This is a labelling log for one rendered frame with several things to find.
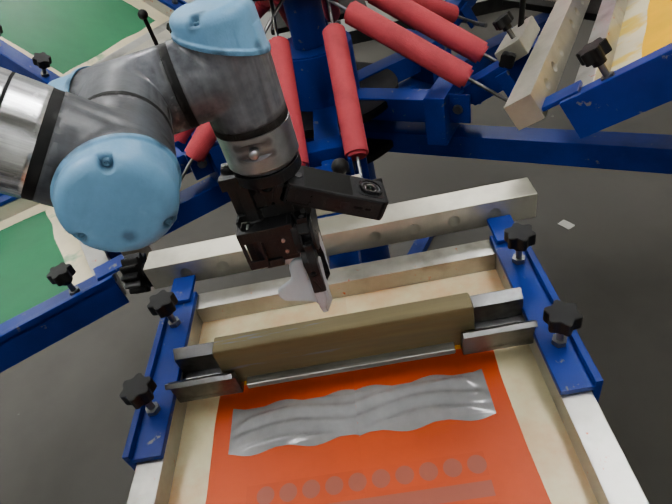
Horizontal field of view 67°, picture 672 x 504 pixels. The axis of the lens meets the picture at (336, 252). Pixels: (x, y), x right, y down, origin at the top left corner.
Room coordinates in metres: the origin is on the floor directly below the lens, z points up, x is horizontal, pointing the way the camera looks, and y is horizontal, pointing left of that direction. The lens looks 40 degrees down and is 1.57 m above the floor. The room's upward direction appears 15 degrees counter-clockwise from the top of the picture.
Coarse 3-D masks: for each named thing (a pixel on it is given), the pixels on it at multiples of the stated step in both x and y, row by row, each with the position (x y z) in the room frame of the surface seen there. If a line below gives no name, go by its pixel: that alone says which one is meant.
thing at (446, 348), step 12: (420, 348) 0.43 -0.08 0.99; (432, 348) 0.43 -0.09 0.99; (444, 348) 0.42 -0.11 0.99; (348, 360) 0.45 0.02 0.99; (360, 360) 0.44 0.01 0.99; (372, 360) 0.44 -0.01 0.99; (384, 360) 0.43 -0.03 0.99; (396, 360) 0.43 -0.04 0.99; (408, 360) 0.43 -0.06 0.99; (276, 372) 0.46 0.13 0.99; (288, 372) 0.45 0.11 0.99; (300, 372) 0.45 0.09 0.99; (312, 372) 0.44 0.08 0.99; (324, 372) 0.44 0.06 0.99; (336, 372) 0.44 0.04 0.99; (252, 384) 0.45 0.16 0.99; (264, 384) 0.45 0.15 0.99
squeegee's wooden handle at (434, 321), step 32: (320, 320) 0.47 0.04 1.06; (352, 320) 0.46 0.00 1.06; (384, 320) 0.44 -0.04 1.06; (416, 320) 0.44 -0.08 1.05; (448, 320) 0.43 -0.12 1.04; (224, 352) 0.47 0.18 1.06; (256, 352) 0.46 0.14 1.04; (288, 352) 0.46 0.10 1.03; (320, 352) 0.45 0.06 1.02; (352, 352) 0.45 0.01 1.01; (384, 352) 0.44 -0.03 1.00
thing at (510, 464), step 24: (432, 360) 0.44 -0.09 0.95; (456, 360) 0.43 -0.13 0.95; (480, 360) 0.42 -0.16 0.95; (360, 384) 0.43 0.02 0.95; (384, 384) 0.42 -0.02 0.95; (504, 408) 0.34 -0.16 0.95; (384, 432) 0.35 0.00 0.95; (408, 432) 0.34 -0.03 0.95; (432, 432) 0.33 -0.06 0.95; (456, 432) 0.32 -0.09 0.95; (480, 432) 0.32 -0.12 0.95; (504, 432) 0.31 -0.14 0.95; (384, 456) 0.32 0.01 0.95; (408, 456) 0.31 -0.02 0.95; (432, 456) 0.30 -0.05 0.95; (504, 456) 0.28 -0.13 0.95; (528, 456) 0.27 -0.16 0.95; (504, 480) 0.25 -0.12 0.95; (528, 480) 0.25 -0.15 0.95
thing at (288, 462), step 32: (288, 384) 0.46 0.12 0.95; (320, 384) 0.45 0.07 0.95; (352, 384) 0.43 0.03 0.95; (224, 416) 0.44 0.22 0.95; (224, 448) 0.39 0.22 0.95; (288, 448) 0.36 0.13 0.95; (320, 448) 0.35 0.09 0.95; (352, 448) 0.34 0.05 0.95; (224, 480) 0.34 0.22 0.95; (256, 480) 0.33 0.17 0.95
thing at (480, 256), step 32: (416, 256) 0.62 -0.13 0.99; (448, 256) 0.60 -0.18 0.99; (480, 256) 0.58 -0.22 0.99; (256, 288) 0.65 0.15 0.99; (352, 288) 0.61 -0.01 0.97; (384, 288) 0.60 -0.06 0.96; (576, 416) 0.29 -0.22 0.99; (576, 448) 0.26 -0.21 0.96; (608, 448) 0.24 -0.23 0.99; (160, 480) 0.35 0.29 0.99; (608, 480) 0.21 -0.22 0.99
